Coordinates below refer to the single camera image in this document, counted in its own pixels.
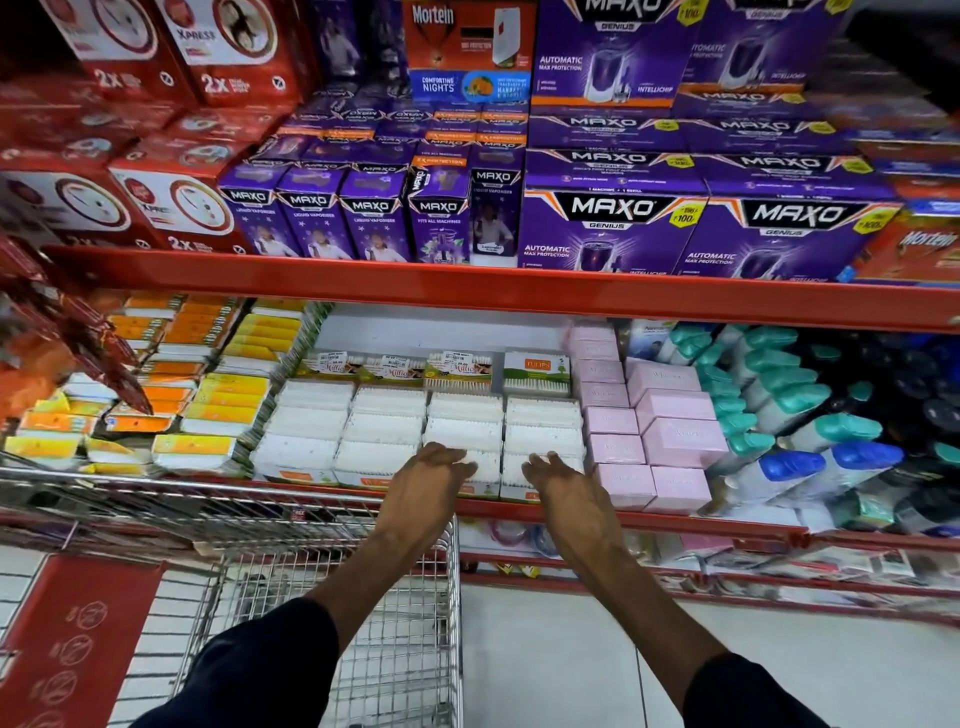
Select person's left hand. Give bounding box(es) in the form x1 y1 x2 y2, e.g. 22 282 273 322
378 442 479 544

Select person's right hand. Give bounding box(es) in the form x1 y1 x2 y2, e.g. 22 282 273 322
522 451 615 554

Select person's left forearm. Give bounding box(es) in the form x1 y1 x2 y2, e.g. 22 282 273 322
133 517 451 728

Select person's right forearm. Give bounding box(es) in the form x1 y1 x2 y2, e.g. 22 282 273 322
543 517 831 728

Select stack of white swab boxes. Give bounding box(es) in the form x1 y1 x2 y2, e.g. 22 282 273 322
249 378 588 502

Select yellow label swab box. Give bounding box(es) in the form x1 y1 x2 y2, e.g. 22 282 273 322
362 354 429 388
294 351 366 384
423 350 497 396

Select green label swab box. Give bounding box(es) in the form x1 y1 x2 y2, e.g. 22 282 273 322
501 350 573 399

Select stack of pink boxes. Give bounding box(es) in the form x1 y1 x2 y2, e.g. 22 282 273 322
564 321 731 516

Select red metal shelf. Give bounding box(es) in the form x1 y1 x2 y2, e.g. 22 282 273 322
0 480 960 555
43 245 960 336
459 551 960 625

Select row of teal capped bottles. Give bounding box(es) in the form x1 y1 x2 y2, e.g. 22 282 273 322
660 324 885 475

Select pile of flat packets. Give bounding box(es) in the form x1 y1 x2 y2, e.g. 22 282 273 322
459 521 920 582

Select blue capped white bottle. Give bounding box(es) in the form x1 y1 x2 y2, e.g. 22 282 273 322
720 450 828 519
795 441 906 505

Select stack of yellow orange packets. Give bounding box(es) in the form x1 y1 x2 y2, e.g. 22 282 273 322
3 292 310 477

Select stack of small purple boxes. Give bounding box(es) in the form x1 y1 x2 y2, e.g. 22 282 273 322
217 0 528 268

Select stack of large purple boxes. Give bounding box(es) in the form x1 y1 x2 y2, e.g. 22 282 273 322
517 0 905 282

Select group of dark bottles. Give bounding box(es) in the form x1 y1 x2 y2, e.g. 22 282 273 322
806 330 960 537

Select orange box with blue band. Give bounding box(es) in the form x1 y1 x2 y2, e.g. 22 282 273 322
402 0 539 106

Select hanging red packets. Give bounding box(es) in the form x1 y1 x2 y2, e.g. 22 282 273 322
0 232 155 421

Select red cart seat flap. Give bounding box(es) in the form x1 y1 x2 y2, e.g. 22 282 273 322
0 555 167 728

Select stack of red white boxes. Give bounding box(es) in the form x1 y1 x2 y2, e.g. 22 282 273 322
0 0 320 255

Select metal wire shopping cart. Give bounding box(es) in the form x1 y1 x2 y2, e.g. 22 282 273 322
0 466 465 728

